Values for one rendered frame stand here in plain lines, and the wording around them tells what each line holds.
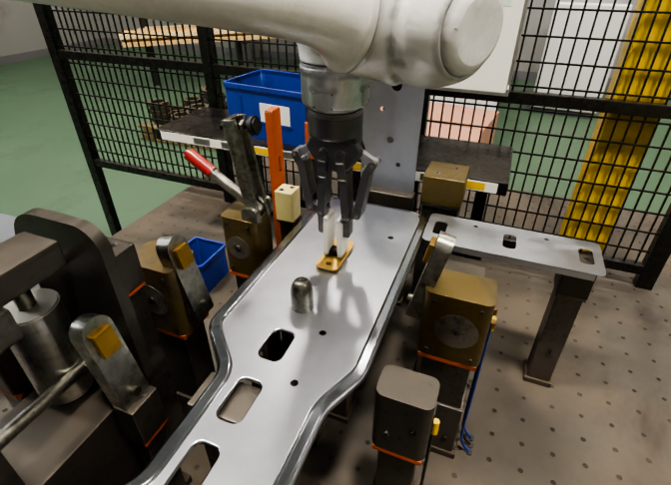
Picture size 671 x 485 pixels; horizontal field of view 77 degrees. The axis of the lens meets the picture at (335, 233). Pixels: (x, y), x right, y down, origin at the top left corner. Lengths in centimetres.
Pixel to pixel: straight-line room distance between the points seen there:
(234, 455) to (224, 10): 40
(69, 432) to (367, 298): 39
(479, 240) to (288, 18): 54
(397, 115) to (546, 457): 66
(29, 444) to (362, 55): 53
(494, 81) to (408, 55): 75
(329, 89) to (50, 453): 51
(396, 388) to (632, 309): 84
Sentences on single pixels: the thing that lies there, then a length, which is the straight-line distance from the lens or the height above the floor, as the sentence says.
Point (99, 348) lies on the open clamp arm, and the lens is 51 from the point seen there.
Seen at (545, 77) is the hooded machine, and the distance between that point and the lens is 516.
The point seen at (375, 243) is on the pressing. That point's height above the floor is 100.
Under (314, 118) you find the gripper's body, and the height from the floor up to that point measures 124.
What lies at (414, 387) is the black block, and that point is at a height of 99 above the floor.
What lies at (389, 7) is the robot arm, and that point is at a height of 138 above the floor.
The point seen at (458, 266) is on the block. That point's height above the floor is 98.
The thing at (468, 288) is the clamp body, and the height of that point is 104.
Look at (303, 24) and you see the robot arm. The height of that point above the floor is 137.
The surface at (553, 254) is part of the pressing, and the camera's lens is 79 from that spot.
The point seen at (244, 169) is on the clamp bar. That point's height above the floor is 114.
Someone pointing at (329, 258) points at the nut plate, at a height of 101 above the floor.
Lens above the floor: 141
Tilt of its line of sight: 33 degrees down
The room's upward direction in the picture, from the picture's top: straight up
